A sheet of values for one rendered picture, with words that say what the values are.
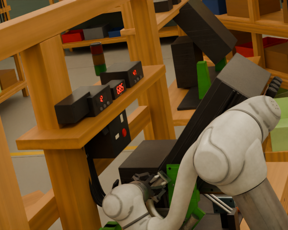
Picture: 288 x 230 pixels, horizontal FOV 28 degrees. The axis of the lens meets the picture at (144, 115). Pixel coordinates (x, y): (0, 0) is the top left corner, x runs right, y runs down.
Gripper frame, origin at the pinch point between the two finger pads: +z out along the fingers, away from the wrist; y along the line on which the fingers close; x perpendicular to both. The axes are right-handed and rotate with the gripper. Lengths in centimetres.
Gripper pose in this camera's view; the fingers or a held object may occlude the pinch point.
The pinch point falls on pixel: (158, 181)
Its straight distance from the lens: 221.3
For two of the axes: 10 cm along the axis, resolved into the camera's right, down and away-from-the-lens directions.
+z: 3.9, -0.9, 9.2
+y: -6.9, -6.9, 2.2
